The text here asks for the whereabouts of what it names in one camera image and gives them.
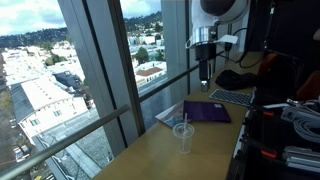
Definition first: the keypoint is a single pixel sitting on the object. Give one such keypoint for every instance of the orange rounded object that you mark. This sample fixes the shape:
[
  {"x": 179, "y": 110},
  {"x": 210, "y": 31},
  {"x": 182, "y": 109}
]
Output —
[
  {"x": 310, "y": 86},
  {"x": 266, "y": 65}
]

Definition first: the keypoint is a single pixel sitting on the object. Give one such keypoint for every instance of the white paper sheet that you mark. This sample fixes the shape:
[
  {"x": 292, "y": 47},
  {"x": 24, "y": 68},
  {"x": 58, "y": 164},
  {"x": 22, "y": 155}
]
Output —
[{"x": 170, "y": 116}]

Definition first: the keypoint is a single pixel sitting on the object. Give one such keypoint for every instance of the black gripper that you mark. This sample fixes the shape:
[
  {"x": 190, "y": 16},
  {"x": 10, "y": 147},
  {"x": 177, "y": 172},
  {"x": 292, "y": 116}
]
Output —
[{"x": 205, "y": 51}]

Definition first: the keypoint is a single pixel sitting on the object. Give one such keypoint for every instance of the grey metal handrail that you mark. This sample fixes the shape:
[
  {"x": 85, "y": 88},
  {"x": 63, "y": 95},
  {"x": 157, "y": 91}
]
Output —
[
  {"x": 66, "y": 141},
  {"x": 166, "y": 83}
]

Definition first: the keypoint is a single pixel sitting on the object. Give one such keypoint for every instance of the grey window mullion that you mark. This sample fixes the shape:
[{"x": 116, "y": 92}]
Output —
[
  {"x": 100, "y": 66},
  {"x": 175, "y": 50}
]

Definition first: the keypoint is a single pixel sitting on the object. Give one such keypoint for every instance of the purple cloth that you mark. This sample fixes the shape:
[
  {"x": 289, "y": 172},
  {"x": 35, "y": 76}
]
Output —
[{"x": 206, "y": 111}]

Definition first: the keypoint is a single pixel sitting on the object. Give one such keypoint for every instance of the aluminium extrusion bar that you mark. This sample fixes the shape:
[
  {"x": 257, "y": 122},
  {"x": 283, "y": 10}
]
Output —
[{"x": 301, "y": 160}]

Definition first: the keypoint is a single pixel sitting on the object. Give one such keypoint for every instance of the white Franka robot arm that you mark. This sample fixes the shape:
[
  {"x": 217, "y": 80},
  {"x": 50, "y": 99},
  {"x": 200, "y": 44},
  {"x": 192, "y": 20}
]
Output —
[{"x": 220, "y": 16}]

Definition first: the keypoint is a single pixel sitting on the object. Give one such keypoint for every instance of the white keyboard with dark keys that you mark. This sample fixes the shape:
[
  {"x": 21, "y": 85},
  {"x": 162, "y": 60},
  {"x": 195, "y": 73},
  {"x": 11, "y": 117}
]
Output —
[{"x": 231, "y": 97}]

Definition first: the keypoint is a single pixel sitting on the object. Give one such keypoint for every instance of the black cloth bag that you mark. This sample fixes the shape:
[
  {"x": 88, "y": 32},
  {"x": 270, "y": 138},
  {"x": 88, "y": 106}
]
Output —
[{"x": 233, "y": 80}]

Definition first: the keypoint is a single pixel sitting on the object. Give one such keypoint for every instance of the clear plastic cup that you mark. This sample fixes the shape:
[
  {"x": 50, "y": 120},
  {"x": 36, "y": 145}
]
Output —
[{"x": 183, "y": 140}]

